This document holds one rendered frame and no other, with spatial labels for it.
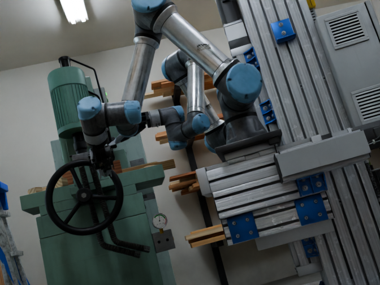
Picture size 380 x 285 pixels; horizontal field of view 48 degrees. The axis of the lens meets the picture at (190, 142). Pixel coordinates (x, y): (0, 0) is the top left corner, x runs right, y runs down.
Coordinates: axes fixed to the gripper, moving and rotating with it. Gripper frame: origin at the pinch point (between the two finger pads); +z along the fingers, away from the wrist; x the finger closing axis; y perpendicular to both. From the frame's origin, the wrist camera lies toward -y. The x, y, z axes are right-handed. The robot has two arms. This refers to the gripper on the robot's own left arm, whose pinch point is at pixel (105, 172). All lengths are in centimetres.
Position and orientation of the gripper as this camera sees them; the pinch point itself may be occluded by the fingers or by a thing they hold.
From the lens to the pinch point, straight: 162.2
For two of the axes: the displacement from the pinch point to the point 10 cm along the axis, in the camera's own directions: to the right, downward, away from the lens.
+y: 2.8, 6.8, -6.7
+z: 0.2, 7.0, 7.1
